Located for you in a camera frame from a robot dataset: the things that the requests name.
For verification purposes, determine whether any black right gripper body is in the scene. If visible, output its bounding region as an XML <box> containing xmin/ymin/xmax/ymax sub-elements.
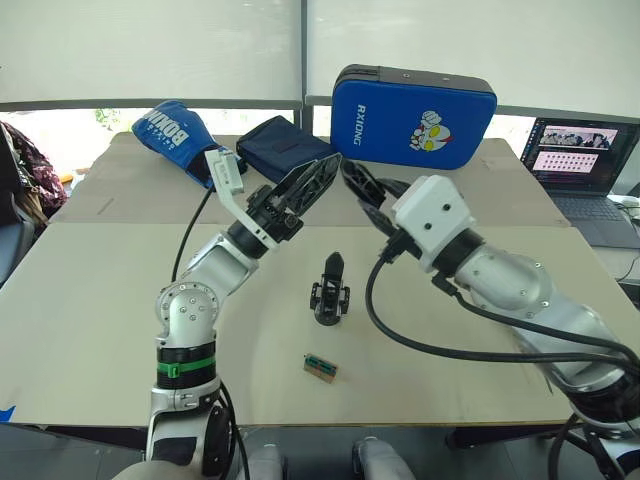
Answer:
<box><xmin>374</xmin><ymin>177</ymin><xmax>422</xmax><ymax>260</ymax></box>

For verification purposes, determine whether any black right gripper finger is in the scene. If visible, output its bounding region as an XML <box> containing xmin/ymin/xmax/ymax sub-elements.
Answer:
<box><xmin>358</xmin><ymin>199</ymin><xmax>400</xmax><ymax>238</ymax></box>
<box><xmin>340</xmin><ymin>159</ymin><xmax>389</xmax><ymax>208</ymax></box>

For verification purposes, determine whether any small tan box green insert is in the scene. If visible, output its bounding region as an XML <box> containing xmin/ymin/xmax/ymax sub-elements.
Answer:
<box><xmin>301</xmin><ymin>352</ymin><xmax>342</xmax><ymax>387</ymax></box>

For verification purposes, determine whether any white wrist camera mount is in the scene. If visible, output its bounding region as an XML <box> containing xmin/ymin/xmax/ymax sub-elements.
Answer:
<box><xmin>204</xmin><ymin>148</ymin><xmax>281</xmax><ymax>247</ymax></box>
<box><xmin>392</xmin><ymin>174</ymin><xmax>476</xmax><ymax>274</ymax></box>

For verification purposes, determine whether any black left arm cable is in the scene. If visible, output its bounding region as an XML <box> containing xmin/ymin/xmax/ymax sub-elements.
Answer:
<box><xmin>171</xmin><ymin>187</ymin><xmax>217</xmax><ymax>284</ymax></box>

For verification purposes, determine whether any black loose gripper assembly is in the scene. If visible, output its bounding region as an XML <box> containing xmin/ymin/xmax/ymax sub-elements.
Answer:
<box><xmin>308</xmin><ymin>251</ymin><xmax>353</xmax><ymax>328</ymax></box>

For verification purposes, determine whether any blue RXIONG punch pad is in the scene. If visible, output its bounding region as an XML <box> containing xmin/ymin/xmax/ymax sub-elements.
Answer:
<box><xmin>329</xmin><ymin>62</ymin><xmax>499</xmax><ymax>173</ymax></box>

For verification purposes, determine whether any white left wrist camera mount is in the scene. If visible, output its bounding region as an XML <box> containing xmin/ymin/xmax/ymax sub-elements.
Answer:
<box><xmin>204</xmin><ymin>148</ymin><xmax>281</xmax><ymax>247</ymax></box>

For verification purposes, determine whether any grey window frame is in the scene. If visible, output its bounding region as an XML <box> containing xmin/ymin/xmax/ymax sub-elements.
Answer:
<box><xmin>0</xmin><ymin>0</ymin><xmax>640</xmax><ymax>137</ymax></box>

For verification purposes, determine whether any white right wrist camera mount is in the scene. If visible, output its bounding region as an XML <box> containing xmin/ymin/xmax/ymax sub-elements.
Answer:
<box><xmin>392</xmin><ymin>174</ymin><xmax>476</xmax><ymax>274</ymax></box>

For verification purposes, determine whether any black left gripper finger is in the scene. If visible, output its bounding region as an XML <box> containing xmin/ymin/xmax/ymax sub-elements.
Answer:
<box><xmin>285</xmin><ymin>154</ymin><xmax>343</xmax><ymax>222</ymax></box>
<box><xmin>269</xmin><ymin>153</ymin><xmax>343</xmax><ymax>204</ymax></box>

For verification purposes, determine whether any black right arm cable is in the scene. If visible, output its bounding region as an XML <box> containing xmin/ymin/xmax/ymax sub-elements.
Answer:
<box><xmin>364</xmin><ymin>234</ymin><xmax>640</xmax><ymax>394</ymax></box>

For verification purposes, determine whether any floral fabric bundle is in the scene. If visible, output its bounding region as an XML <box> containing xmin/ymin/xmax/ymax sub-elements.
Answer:
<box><xmin>0</xmin><ymin>119</ymin><xmax>69</xmax><ymax>227</ymax></box>

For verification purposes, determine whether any dark open laptop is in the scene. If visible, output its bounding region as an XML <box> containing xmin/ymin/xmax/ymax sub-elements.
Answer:
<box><xmin>518</xmin><ymin>116</ymin><xmax>640</xmax><ymax>249</ymax></box>

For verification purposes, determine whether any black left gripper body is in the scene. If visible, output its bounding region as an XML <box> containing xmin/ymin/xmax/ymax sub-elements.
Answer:
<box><xmin>247</xmin><ymin>184</ymin><xmax>306</xmax><ymax>245</ymax></box>

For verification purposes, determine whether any blue boxing glove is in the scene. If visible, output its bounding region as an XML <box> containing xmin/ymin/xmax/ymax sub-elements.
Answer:
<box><xmin>130</xmin><ymin>99</ymin><xmax>225</xmax><ymax>190</ymax></box>

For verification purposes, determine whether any grey rounded robot leg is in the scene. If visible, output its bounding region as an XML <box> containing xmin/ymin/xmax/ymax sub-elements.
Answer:
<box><xmin>248</xmin><ymin>441</ymin><xmax>289</xmax><ymax>480</ymax></box>
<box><xmin>351</xmin><ymin>436</ymin><xmax>417</xmax><ymax>480</ymax></box>

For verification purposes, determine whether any navy fabric pouch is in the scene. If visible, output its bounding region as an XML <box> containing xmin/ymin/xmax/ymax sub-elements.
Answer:
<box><xmin>235</xmin><ymin>115</ymin><xmax>337</xmax><ymax>184</ymax></box>

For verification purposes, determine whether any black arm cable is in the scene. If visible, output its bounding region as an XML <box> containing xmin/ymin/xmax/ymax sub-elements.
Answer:
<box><xmin>364</xmin><ymin>234</ymin><xmax>640</xmax><ymax>394</ymax></box>
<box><xmin>171</xmin><ymin>187</ymin><xmax>217</xmax><ymax>284</ymax></box>

